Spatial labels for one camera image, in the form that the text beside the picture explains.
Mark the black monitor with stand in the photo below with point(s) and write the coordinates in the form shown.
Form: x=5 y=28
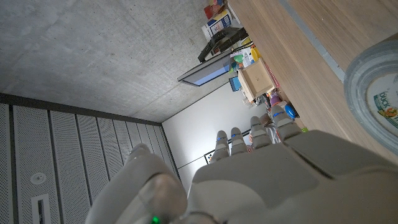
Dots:
x=208 y=70

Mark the white canister with blue label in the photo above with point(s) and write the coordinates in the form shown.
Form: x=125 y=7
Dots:
x=217 y=25

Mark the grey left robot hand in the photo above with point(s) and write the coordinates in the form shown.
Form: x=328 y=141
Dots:
x=280 y=186

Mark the grey tape strip on table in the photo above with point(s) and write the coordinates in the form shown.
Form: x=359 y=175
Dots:
x=314 y=43

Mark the grey bowl with label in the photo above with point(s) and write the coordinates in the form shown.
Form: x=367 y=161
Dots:
x=360 y=93

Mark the blue round disc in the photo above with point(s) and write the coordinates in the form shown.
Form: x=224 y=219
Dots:
x=290 y=111

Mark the small wooden box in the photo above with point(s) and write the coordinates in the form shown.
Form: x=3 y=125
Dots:
x=256 y=79

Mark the rectangular ceiling vent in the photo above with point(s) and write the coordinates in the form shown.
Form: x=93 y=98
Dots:
x=40 y=210

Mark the round ceiling smoke detector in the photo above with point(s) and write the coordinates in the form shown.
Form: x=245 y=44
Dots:
x=38 y=178

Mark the green cup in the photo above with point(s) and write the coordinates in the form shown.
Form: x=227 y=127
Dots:
x=238 y=58

